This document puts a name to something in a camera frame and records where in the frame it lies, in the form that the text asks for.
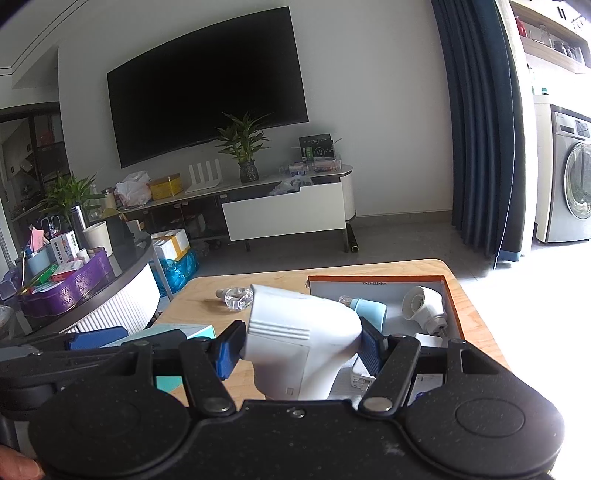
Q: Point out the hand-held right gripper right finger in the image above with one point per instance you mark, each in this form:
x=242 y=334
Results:
x=369 y=350

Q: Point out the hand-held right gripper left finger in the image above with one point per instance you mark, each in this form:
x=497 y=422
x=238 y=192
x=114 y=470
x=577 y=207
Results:
x=228 y=353

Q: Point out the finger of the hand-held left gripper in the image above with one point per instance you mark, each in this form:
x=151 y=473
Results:
x=97 y=339

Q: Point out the white cube charger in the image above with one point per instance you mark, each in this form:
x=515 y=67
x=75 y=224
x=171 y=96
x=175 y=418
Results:
x=429 y=340

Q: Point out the white handheld device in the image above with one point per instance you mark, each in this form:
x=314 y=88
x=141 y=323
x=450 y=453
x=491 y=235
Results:
x=300 y=341

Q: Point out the orange-rimmed cardboard box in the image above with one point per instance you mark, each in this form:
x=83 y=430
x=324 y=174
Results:
x=332 y=288

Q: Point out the person's left hand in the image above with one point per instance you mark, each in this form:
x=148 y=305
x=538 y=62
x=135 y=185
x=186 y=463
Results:
x=21 y=466

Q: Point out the green and white box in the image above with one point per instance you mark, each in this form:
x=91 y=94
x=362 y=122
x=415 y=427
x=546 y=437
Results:
x=198 y=331

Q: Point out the light blue toothpick holder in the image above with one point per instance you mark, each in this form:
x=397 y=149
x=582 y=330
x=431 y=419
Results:
x=371 y=308

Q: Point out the round ribbed side table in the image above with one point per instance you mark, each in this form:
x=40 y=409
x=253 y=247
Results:
x=124 y=295

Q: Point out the clear glass stopper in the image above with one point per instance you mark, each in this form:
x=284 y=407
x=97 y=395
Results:
x=236 y=299

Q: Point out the purple patterned box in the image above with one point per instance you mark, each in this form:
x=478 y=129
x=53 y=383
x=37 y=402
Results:
x=69 y=288

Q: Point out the white box with barcode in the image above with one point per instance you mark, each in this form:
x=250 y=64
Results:
x=427 y=385

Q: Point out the white plug-in night light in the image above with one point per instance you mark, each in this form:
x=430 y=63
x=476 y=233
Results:
x=422 y=304

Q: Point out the blue plastic bag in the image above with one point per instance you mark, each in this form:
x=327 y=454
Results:
x=178 y=274

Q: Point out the grey pen cup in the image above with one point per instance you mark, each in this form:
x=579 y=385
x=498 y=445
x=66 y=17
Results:
x=38 y=264

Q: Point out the white and blue small box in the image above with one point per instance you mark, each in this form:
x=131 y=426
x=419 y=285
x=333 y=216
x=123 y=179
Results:
x=63 y=245

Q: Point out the black stand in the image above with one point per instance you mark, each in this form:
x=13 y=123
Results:
x=121 y=242

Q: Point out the white cup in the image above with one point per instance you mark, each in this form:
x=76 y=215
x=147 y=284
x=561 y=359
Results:
x=98 y=237

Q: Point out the black roll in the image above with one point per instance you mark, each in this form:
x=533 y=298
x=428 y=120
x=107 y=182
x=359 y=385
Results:
x=353 y=240

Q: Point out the yellow and white carton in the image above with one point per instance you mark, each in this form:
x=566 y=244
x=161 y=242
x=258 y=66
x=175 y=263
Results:
x=171 y=244

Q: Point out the green plant in metal flask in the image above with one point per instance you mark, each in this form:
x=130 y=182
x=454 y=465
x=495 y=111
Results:
x=69 y=196

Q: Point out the long television cabinet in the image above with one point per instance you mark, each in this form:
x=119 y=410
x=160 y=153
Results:
x=203 y=203

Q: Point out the white plastic bag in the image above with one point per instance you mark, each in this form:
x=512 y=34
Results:
x=133 y=189

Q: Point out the yellow box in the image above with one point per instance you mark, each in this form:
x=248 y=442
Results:
x=165 y=188

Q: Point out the white router with antennas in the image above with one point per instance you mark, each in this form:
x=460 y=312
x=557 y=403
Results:
x=205 y=180

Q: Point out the grey plastic bag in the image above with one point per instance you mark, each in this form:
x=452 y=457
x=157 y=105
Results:
x=291 y=184

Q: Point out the clear organizer with small items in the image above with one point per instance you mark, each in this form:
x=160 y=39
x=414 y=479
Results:
x=318 y=165

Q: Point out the bamboo plant in glass vase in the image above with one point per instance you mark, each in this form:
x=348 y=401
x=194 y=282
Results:
x=244 y=152

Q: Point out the black box with green label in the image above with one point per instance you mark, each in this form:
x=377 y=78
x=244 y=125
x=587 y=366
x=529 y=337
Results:
x=316 y=145

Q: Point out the dark blue curtain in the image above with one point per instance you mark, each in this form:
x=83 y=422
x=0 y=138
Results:
x=480 y=138

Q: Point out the silver washing machine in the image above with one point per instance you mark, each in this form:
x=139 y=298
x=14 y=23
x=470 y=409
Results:
x=568 y=184

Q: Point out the black wall television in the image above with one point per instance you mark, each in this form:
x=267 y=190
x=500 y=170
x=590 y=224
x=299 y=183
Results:
x=207 y=101

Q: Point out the wall shelf with jars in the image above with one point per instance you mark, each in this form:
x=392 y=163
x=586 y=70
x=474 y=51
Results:
x=554 y=37

